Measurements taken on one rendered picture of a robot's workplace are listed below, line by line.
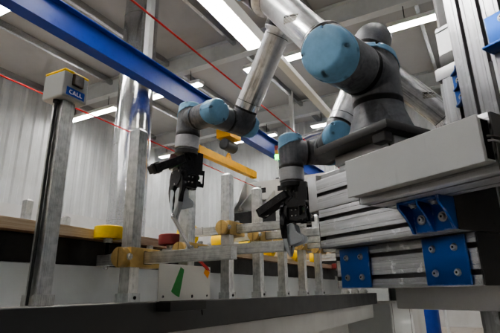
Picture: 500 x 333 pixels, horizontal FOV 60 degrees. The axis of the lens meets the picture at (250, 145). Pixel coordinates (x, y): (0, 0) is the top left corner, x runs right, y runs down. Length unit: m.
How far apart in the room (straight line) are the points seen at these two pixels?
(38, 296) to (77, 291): 0.37
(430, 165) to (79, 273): 1.00
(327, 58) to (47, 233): 0.69
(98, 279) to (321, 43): 0.93
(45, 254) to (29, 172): 8.79
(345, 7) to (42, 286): 6.64
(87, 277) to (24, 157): 8.49
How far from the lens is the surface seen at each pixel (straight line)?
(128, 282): 1.18
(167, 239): 1.46
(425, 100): 1.51
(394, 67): 1.06
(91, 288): 1.39
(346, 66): 0.92
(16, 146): 9.76
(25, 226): 1.21
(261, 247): 1.30
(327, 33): 0.95
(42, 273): 1.01
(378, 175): 0.77
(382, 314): 3.88
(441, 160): 0.69
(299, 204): 1.24
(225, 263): 1.59
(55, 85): 1.10
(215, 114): 1.24
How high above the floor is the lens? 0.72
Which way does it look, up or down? 19 degrees up
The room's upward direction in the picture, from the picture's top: 1 degrees counter-clockwise
